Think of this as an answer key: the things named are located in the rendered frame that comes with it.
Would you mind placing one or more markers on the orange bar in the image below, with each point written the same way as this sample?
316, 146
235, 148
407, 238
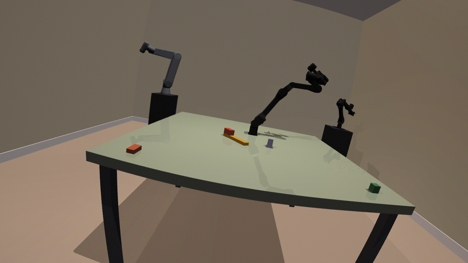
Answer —
230, 134

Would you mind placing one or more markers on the orange rectangular block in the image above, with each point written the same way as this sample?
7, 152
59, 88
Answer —
133, 149

